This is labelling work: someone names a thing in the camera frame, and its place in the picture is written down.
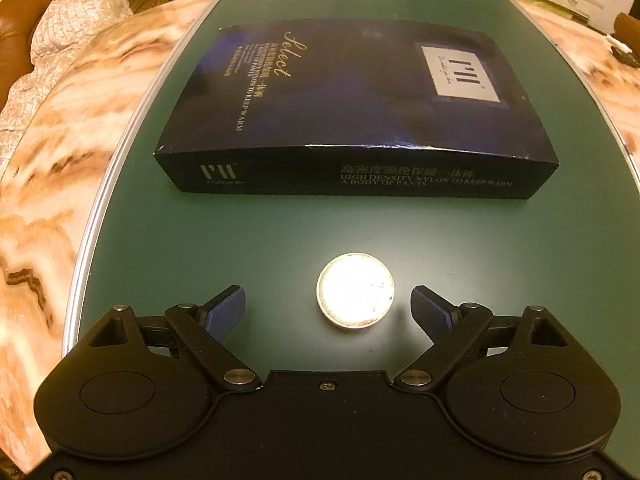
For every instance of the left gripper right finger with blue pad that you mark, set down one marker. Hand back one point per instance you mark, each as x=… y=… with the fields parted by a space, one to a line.
x=462 y=334

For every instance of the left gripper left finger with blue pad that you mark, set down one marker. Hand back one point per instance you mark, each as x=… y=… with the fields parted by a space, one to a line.
x=181 y=350

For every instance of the small round white jar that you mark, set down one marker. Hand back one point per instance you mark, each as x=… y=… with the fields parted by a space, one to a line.
x=355 y=290

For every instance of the green table mat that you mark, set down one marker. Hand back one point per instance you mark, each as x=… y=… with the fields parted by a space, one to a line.
x=572 y=247

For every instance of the dark blue gift box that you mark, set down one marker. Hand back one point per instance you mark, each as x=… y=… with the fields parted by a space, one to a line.
x=339 y=106

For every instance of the black remote control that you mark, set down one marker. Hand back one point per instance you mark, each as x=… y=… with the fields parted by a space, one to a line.
x=625 y=56

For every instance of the white lace sofa cover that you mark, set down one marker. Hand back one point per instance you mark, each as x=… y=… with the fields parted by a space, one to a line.
x=64 y=30

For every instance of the brown leather armchair right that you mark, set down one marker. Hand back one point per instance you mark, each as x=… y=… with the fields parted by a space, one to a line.
x=627 y=30

